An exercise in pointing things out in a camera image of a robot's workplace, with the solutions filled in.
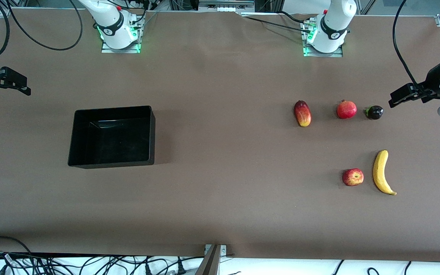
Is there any yellow banana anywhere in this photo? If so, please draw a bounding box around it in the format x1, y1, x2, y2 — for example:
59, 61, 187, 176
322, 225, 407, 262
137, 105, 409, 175
372, 150, 397, 196

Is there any red yellow apple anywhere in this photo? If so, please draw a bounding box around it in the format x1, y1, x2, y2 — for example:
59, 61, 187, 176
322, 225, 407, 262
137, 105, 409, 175
342, 168, 364, 187

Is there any black plastic box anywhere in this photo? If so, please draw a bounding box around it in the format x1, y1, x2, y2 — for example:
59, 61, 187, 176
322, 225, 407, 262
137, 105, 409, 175
68, 105, 156, 169

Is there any dark purple mangosteen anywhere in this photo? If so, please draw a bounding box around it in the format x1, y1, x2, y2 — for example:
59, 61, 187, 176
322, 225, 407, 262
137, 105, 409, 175
364, 105, 384, 120

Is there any red pomegranate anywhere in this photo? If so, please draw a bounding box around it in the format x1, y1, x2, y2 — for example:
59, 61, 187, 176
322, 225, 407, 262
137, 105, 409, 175
336, 99, 358, 120

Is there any red yellow mango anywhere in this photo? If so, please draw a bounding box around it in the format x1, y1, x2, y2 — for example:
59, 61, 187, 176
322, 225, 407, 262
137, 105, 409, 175
294, 100, 312, 127

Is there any small silver mounting plate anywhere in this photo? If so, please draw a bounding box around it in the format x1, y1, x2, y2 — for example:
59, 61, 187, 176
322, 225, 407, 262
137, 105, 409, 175
204, 244, 228, 256

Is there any grey metal beam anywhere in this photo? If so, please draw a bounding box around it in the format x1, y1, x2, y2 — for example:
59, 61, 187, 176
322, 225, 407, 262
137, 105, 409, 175
195, 244, 222, 275

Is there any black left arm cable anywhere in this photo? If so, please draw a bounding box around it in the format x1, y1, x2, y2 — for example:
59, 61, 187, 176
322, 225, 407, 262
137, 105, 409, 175
392, 0, 421, 87

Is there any black looping right arm cable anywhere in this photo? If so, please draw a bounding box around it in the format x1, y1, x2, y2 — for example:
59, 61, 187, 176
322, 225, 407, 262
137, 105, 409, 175
7, 0, 83, 51

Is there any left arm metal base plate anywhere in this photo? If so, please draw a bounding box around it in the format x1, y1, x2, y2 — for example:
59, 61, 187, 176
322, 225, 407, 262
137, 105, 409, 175
302, 19, 343, 58

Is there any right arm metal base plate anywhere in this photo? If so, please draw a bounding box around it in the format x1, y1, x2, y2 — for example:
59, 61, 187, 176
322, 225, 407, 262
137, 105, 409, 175
101, 19, 141, 53

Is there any long black arcing cable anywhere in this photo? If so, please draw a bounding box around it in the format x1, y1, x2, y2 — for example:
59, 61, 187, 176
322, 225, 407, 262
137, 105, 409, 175
0, 236, 32, 256

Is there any black base power cable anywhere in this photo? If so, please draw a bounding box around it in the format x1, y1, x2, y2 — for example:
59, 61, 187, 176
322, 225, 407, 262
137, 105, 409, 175
243, 11, 309, 31

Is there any grey metal rail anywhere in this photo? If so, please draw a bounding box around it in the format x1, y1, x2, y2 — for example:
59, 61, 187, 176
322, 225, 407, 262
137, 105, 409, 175
199, 0, 255, 8

